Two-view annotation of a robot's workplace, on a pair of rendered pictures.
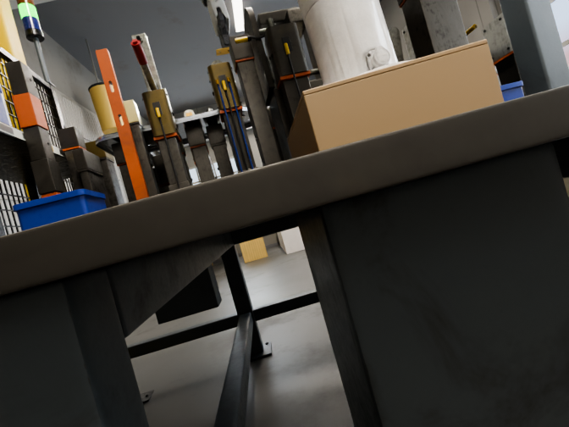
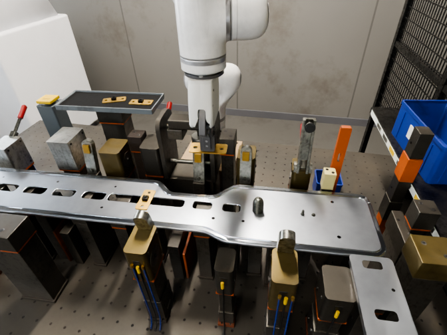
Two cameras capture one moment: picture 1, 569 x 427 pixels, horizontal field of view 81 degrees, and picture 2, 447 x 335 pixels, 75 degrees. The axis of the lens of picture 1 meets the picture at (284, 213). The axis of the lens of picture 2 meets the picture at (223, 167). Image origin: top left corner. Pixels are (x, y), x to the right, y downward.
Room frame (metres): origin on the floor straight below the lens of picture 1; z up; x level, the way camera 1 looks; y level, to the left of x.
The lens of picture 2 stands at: (1.65, 0.24, 1.62)
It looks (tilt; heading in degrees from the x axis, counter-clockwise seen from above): 38 degrees down; 198
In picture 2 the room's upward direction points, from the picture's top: 2 degrees counter-clockwise
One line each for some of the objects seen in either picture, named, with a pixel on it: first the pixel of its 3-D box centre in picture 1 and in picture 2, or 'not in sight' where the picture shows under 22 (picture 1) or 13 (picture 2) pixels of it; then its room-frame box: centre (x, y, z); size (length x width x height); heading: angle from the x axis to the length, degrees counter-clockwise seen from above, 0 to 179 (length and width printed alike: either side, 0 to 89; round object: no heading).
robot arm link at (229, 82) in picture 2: not in sight; (219, 92); (0.54, -0.14, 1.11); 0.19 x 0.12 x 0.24; 108
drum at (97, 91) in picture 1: (109, 109); not in sight; (4.52, 1.90, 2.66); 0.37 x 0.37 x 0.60
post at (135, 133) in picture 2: not in sight; (147, 177); (0.91, -0.32, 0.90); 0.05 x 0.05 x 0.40; 8
